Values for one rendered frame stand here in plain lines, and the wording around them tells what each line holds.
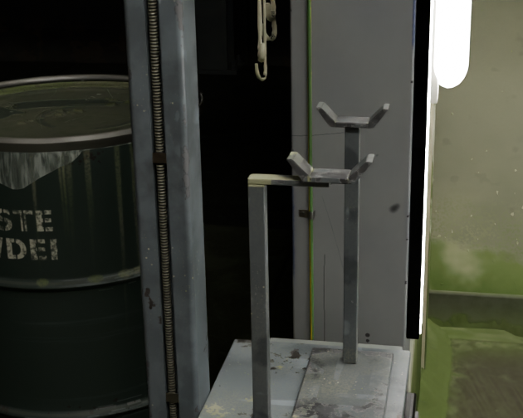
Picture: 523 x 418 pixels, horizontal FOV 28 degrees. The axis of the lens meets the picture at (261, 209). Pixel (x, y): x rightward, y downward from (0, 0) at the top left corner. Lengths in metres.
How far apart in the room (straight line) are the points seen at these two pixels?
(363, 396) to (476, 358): 1.76
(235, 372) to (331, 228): 0.41
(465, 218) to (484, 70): 0.46
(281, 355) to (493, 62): 2.04
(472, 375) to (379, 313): 1.24
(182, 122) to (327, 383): 0.36
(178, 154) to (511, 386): 1.87
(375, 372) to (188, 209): 0.32
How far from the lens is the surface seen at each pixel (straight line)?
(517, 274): 3.05
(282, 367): 1.27
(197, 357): 1.16
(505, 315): 3.06
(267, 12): 1.59
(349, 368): 1.26
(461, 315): 3.06
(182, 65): 1.05
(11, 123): 2.19
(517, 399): 2.77
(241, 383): 1.24
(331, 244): 1.61
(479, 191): 3.10
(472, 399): 2.75
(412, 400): 1.69
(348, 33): 1.52
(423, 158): 1.56
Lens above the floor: 1.39
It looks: 19 degrees down
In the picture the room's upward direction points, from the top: 1 degrees counter-clockwise
